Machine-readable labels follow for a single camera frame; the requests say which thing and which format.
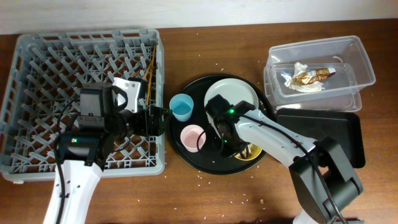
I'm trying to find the light blue plastic cup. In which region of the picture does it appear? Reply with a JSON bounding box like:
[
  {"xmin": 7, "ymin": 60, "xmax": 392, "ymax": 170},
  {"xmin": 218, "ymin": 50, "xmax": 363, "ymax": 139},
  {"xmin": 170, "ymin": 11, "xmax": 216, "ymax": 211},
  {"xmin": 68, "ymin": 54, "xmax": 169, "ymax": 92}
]
[{"xmin": 169, "ymin": 93, "xmax": 194, "ymax": 122}]

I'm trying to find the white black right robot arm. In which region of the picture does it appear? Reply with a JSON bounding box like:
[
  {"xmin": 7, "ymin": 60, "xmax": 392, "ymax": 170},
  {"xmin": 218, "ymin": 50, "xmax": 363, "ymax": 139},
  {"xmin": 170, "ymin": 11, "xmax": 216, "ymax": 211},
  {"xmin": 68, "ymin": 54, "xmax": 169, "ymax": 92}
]
[{"xmin": 205, "ymin": 94, "xmax": 363, "ymax": 223}]

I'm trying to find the gold foil snack wrapper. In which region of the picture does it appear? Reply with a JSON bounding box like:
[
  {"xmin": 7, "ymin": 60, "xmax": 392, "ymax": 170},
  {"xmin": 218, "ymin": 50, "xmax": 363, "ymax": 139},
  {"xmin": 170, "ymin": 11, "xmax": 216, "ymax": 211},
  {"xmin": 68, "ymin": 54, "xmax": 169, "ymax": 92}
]
[{"xmin": 293, "ymin": 68, "xmax": 336, "ymax": 85}]

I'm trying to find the grey plastic dishwasher rack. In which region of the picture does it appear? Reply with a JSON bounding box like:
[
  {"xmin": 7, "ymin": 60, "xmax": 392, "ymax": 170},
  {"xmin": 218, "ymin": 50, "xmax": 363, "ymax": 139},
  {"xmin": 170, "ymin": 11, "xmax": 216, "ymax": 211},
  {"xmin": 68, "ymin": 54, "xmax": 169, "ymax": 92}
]
[{"xmin": 1, "ymin": 29, "xmax": 165, "ymax": 184}]

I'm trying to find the clear plastic bin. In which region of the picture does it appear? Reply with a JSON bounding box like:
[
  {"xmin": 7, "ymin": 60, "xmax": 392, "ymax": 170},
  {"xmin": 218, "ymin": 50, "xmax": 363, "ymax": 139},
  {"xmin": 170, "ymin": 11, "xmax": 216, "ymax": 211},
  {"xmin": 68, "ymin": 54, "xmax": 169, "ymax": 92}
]
[{"xmin": 264, "ymin": 35, "xmax": 376, "ymax": 111}]

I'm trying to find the grey round plate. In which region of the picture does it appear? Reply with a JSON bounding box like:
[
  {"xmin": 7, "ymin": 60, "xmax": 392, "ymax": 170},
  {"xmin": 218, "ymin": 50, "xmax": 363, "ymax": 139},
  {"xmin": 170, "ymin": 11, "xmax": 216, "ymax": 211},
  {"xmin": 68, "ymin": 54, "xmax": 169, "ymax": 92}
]
[{"xmin": 203, "ymin": 78, "xmax": 260, "ymax": 125}]

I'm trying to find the pink plastic cup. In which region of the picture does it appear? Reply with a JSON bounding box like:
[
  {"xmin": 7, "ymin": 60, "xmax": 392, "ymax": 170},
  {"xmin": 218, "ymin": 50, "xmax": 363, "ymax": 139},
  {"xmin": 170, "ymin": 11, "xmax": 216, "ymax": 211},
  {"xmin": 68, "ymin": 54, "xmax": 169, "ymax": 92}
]
[{"xmin": 180, "ymin": 124, "xmax": 206, "ymax": 153}]

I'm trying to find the yellow bowl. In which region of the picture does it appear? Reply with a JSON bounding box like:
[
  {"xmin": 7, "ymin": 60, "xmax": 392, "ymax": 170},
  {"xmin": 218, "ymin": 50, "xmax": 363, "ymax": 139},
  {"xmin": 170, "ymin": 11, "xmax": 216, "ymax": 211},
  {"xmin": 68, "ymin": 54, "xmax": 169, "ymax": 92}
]
[{"xmin": 234, "ymin": 143, "xmax": 263, "ymax": 161}]

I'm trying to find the round black serving tray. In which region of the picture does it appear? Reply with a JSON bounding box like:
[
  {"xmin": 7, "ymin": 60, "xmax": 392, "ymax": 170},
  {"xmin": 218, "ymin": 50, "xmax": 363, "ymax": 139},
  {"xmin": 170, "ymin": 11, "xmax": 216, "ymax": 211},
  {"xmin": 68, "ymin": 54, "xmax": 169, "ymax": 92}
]
[{"xmin": 167, "ymin": 73, "xmax": 266, "ymax": 175}]

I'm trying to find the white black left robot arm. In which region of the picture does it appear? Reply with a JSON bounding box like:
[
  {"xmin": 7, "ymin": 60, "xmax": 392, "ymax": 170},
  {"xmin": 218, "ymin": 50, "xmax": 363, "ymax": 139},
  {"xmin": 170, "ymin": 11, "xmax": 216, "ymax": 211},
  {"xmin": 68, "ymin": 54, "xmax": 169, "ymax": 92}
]
[{"xmin": 44, "ymin": 82, "xmax": 172, "ymax": 223}]

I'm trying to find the white tissue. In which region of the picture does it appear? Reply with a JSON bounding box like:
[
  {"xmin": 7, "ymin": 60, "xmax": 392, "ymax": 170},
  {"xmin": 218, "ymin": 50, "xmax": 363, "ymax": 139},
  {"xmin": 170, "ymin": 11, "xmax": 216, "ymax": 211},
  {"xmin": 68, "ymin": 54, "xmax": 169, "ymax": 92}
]
[{"xmin": 280, "ymin": 62, "xmax": 329, "ymax": 93}]

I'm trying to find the wooden chopstick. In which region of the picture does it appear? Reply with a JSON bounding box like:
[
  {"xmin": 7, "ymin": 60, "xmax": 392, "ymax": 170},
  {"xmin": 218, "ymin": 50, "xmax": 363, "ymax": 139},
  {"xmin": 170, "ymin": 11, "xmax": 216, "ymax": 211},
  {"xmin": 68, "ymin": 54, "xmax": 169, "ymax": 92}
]
[
  {"xmin": 142, "ymin": 61, "xmax": 153, "ymax": 80},
  {"xmin": 146, "ymin": 45, "xmax": 157, "ymax": 106}
]

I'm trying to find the black rectangular waste tray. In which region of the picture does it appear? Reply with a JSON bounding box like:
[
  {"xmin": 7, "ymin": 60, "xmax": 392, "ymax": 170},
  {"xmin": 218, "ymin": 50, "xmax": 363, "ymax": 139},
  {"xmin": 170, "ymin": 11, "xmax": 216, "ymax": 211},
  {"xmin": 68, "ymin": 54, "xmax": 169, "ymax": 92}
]
[{"xmin": 275, "ymin": 108, "xmax": 366, "ymax": 169}]

